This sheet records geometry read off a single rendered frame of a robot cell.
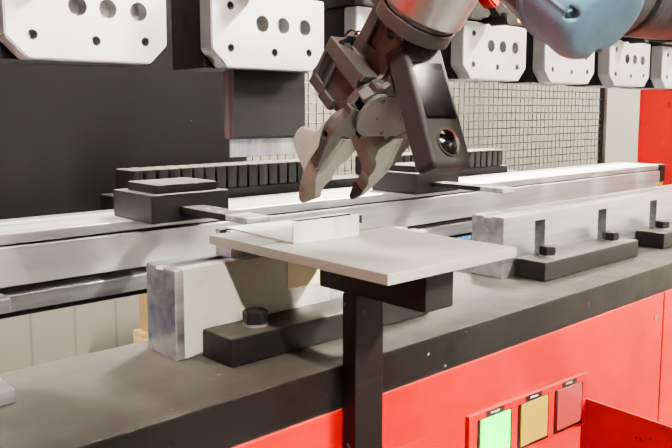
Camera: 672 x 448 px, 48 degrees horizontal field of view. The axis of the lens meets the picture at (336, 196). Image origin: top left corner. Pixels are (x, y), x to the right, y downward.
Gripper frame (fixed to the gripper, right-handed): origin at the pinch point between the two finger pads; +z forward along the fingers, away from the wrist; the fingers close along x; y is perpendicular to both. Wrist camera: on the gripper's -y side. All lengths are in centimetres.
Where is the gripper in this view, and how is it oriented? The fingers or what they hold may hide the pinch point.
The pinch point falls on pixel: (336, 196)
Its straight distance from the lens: 74.8
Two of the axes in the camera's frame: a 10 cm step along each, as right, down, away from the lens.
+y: -4.8, -7.0, 5.4
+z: -4.1, 7.1, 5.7
